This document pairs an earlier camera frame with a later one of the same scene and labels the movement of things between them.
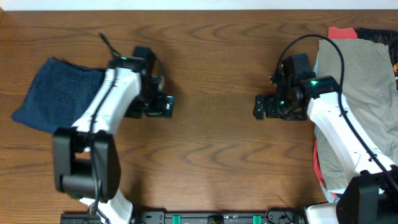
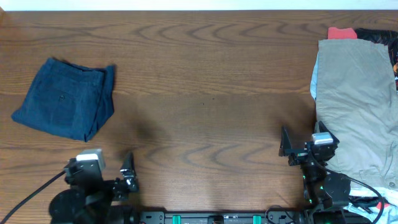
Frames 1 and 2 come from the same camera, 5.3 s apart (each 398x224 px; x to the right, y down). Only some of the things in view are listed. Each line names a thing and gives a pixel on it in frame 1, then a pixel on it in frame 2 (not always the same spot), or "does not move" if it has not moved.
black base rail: (203, 216) does not move
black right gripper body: (278, 107) -> (298, 155)
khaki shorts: (365, 75) does not move
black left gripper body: (152, 103) -> (113, 189)
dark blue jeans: (58, 96) does not move
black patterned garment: (384, 37) does not move
